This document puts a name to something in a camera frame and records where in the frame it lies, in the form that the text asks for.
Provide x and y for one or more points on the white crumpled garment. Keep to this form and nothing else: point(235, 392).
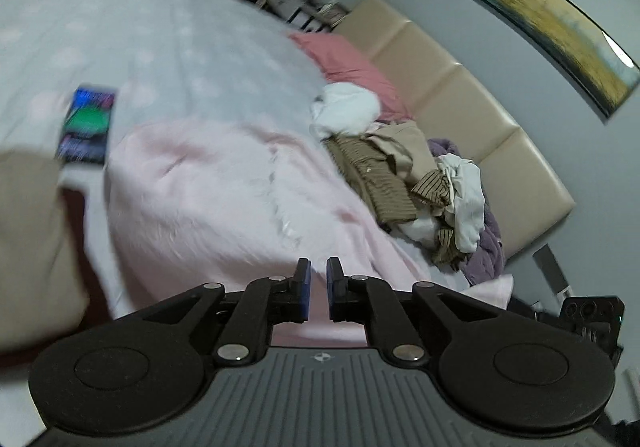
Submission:
point(345, 109)

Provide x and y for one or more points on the white shirt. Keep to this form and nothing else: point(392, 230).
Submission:
point(467, 202)

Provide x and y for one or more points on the beige cloth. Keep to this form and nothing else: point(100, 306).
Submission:
point(35, 247)

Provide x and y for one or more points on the bed with light blue sheet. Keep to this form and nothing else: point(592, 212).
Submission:
point(150, 37)

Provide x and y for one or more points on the cluttered white shelf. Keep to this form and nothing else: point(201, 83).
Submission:
point(300, 7)

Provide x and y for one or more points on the beige padded headboard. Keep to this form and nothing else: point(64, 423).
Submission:
point(465, 97)

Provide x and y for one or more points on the phone with colourful screen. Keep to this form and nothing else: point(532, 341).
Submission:
point(86, 124)

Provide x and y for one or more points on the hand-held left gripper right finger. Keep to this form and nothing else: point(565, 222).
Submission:
point(331, 291)

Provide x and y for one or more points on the pink fleece blanket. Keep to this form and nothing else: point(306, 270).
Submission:
point(210, 207)

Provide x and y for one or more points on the purple garment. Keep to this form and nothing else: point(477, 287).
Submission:
point(487, 247)

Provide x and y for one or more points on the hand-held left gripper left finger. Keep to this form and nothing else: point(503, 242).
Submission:
point(304, 292)

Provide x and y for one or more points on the beige garment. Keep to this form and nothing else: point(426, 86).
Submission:
point(400, 147)

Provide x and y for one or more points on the brown striped garment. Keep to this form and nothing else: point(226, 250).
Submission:
point(380, 182)

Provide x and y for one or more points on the yellow landscape wall painting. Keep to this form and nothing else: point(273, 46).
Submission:
point(545, 12)

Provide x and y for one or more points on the pink pillow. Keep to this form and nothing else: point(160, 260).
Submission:
point(350, 67)

